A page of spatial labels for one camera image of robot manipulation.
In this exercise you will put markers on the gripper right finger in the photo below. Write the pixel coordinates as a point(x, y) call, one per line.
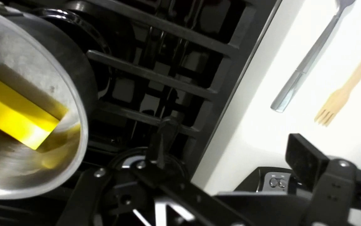
point(306, 160)

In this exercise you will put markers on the stainless steel pot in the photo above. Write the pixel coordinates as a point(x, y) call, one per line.
point(26, 53)

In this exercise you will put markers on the wooden fork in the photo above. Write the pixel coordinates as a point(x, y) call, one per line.
point(337, 100)

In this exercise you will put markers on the yellow and white sponge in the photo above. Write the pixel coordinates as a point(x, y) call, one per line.
point(14, 116)

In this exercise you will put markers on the metal fork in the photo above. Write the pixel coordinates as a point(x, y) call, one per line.
point(306, 64)

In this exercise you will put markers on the black stove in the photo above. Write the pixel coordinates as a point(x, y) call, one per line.
point(168, 78)

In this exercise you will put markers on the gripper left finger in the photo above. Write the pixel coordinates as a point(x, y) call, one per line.
point(163, 138)

